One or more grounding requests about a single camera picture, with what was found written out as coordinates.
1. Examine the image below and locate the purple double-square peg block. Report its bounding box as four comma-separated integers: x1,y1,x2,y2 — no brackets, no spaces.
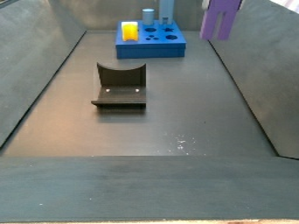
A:
200,0,245,40

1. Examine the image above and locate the blue peg board base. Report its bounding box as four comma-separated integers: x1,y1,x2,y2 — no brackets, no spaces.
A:
114,20,186,59

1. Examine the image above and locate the light blue double-round block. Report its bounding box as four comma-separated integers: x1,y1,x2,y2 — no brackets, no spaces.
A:
158,0,173,25

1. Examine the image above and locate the yellow notched block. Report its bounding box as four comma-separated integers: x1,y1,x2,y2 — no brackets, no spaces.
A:
120,21,138,41

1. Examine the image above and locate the light blue cylinder peg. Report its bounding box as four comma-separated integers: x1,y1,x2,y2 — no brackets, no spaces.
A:
142,9,154,25

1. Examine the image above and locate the black curved holder bracket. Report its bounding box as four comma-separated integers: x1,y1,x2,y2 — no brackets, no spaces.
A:
90,64,145,107

